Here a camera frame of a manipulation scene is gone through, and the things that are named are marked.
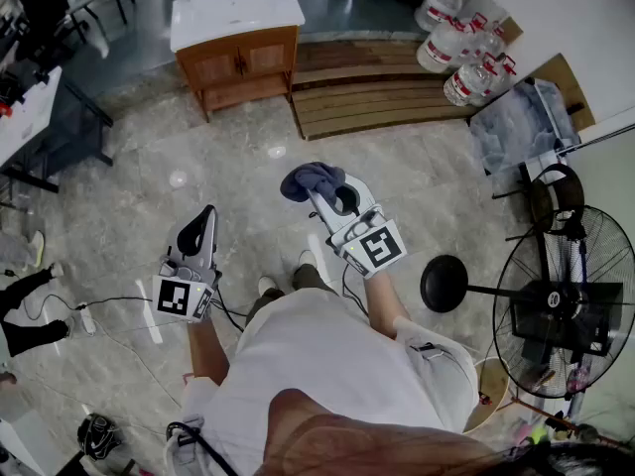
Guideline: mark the black metal chair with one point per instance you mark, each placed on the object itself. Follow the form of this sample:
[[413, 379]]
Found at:
[[565, 191]]

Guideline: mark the wooden vanity cabinet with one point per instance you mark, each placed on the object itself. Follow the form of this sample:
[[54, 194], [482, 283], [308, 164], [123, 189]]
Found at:
[[248, 94]]

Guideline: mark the person's white shoe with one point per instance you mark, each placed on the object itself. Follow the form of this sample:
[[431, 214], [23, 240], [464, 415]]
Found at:
[[267, 284], [307, 258]]

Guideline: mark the white table black frame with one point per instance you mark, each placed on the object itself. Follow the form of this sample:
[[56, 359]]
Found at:
[[35, 112]]

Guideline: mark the person's left leg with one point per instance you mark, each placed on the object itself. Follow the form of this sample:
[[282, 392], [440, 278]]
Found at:
[[263, 308]]

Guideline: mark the person's left forearm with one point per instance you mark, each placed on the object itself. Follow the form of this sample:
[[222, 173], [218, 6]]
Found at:
[[208, 350]]

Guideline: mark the person's leg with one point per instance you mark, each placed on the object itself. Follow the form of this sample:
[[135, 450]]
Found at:
[[263, 308], [312, 278]]

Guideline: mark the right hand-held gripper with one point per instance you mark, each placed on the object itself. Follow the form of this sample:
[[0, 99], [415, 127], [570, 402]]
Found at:
[[372, 248]]

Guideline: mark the black floor fan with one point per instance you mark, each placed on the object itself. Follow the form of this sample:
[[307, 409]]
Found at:
[[444, 283]]

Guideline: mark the person's white shirt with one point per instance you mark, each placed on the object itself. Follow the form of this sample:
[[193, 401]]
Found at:
[[322, 365]]

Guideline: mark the clear water jug red cap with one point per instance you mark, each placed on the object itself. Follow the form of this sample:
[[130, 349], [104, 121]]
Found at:
[[436, 10], [464, 84], [439, 50], [491, 42]]

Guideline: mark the person's right forearm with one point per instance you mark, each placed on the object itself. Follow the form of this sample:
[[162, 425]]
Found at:
[[384, 305]]

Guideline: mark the white power strip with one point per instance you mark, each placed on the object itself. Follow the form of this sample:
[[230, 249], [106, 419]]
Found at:
[[88, 321]]

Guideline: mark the person's left white shoe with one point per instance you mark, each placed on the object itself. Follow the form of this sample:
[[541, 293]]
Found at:
[[267, 284]]

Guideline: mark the wooden slatted platform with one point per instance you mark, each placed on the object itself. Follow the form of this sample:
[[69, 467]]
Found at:
[[372, 102]]

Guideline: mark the blue cloth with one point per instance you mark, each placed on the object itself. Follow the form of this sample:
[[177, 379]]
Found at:
[[307, 179]]

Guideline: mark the person's right white shoe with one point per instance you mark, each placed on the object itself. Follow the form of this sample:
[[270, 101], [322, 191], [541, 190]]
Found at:
[[307, 258]]

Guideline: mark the brown wooden board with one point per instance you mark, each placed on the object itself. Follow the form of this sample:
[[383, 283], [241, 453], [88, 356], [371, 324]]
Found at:
[[575, 92]]

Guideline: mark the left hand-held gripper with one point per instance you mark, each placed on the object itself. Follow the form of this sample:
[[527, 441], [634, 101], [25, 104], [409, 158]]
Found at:
[[173, 298]]

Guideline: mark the black bag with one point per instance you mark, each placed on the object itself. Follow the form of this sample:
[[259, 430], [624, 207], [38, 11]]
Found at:
[[99, 437]]

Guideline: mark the person's right leg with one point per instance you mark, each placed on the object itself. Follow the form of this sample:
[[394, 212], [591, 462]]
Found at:
[[312, 278]]

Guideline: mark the wooden cabinet door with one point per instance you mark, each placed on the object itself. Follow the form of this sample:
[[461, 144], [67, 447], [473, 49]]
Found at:
[[213, 67], [267, 57]]

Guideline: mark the beige plastic bucket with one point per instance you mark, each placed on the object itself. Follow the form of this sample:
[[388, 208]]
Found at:
[[491, 390]]

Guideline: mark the black metal box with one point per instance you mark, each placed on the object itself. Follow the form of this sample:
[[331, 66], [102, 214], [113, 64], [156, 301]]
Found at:
[[595, 315]]

